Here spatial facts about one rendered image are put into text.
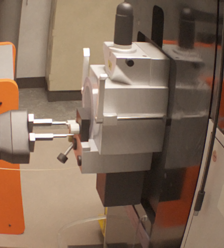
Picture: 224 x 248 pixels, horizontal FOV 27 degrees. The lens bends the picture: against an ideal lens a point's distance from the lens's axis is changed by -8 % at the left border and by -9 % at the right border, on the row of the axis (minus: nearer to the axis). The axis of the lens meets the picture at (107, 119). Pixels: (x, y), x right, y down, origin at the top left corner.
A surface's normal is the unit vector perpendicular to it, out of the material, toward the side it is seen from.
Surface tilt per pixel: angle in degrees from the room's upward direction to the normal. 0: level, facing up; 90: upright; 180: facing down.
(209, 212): 90
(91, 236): 0
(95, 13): 90
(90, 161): 90
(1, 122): 43
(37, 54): 90
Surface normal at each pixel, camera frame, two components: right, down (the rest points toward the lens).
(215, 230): -0.97, 0.02
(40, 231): 0.07, -0.92
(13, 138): 0.19, -0.41
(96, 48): 0.22, 0.40
